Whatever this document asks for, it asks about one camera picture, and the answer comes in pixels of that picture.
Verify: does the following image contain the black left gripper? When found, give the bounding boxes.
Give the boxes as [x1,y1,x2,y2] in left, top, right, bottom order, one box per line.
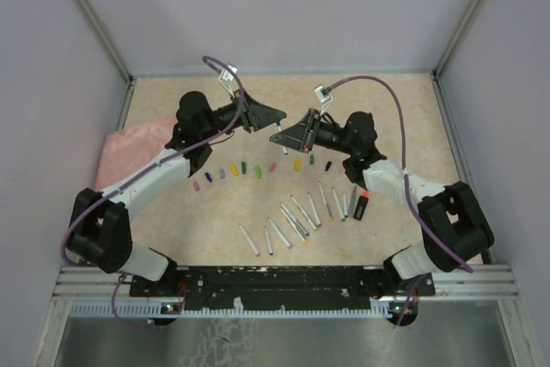
[199,86,284,140]

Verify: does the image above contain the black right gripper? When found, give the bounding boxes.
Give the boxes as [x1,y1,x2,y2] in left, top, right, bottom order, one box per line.
[271,109,356,156]

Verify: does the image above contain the light green capped marker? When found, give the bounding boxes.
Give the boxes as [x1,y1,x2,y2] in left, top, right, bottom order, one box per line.
[290,194,318,231]

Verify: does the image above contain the yellow capped white marker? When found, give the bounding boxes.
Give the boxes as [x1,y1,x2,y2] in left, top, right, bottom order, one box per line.
[280,208,308,244]

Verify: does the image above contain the pink capped marker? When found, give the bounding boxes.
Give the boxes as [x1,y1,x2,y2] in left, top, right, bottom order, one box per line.
[308,192,322,229]

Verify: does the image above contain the black capped white marker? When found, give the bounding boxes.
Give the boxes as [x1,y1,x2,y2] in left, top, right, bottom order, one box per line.
[342,191,349,219]

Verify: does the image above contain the grey purple pen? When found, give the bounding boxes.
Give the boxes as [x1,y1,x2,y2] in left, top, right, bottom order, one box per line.
[348,187,357,217]

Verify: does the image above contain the grey blue capped marker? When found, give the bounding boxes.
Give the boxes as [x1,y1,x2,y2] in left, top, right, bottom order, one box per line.
[267,217,292,250]

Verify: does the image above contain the dark green capped marker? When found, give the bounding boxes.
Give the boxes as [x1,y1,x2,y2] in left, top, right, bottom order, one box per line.
[331,187,346,222]

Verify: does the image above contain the orange highlighter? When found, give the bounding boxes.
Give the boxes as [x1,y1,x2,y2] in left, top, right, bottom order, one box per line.
[353,191,370,221]

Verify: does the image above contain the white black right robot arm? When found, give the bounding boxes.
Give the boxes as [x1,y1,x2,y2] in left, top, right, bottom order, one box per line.
[270,109,494,295]

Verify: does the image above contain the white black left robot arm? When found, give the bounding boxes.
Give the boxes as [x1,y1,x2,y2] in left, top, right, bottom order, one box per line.
[61,90,286,296]

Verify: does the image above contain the pink cloth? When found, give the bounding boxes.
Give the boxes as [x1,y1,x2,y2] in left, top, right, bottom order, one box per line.
[95,115,176,190]

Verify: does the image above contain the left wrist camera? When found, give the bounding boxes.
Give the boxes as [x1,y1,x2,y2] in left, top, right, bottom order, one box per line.
[218,64,238,98]

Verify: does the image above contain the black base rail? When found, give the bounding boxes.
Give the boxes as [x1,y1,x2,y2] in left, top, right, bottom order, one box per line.
[130,266,435,311]

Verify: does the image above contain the aluminium frame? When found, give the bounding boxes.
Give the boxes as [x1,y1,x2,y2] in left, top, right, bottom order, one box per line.
[61,0,549,365]

